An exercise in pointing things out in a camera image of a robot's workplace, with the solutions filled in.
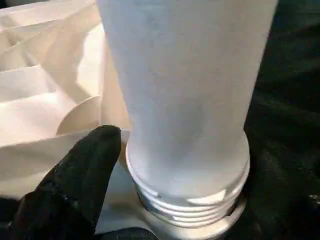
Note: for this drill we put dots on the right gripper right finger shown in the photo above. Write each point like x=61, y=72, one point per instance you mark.
x=285, y=205

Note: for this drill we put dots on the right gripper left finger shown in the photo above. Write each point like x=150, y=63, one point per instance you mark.
x=70, y=195

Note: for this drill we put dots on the white plastic table top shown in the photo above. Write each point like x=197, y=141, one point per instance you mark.
x=40, y=100

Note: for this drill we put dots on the black plastic mat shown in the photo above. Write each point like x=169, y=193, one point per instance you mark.
x=285, y=75

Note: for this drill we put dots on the white plastic table leg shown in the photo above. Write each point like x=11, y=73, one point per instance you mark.
x=185, y=100

